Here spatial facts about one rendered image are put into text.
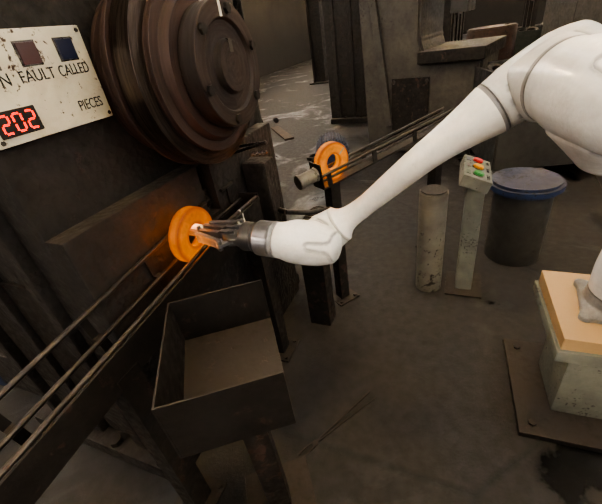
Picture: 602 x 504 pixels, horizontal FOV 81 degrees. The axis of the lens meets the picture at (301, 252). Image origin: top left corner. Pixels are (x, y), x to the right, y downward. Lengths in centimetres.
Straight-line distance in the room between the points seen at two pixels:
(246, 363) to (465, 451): 82
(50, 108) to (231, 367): 63
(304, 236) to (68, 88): 58
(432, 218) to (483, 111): 92
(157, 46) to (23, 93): 27
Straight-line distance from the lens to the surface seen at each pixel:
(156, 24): 92
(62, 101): 92
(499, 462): 136
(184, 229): 96
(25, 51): 90
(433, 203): 158
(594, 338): 121
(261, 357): 77
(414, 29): 354
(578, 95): 61
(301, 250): 79
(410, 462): 131
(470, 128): 75
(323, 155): 143
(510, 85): 75
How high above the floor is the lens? 116
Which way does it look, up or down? 32 degrees down
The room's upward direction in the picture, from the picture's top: 9 degrees counter-clockwise
